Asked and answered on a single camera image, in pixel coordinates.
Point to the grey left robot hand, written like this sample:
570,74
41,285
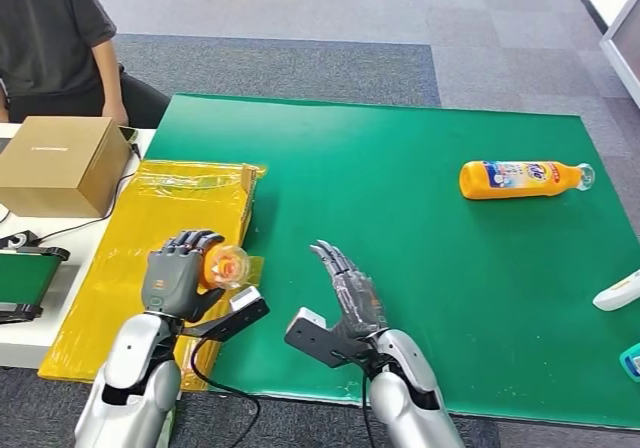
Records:
175,282

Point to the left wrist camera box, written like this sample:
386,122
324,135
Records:
232,316

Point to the person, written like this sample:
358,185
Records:
45,34

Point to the yellow tape-wrapped cardboard box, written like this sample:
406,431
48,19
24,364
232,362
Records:
130,233

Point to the person's left forearm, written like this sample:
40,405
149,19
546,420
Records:
107,70

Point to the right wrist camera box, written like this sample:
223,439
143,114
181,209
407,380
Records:
320,339

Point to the green belt device, black frame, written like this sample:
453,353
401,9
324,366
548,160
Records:
25,279

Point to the orange bottle, blue label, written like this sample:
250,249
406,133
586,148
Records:
520,178

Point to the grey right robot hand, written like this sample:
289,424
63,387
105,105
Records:
355,296

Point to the brown cardboard box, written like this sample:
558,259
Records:
57,167

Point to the white framed panel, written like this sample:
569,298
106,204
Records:
623,44

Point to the person's left hand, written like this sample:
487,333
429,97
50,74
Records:
115,112

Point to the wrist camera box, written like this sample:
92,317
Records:
232,316
320,339

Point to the orange bottle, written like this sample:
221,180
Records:
225,267
520,178

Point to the green table mat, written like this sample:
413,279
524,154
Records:
390,200

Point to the small black device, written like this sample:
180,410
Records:
15,240

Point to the white plastic bottle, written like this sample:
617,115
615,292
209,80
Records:
617,291

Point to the teal packet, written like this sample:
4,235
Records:
631,362

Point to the black phone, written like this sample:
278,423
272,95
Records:
129,134

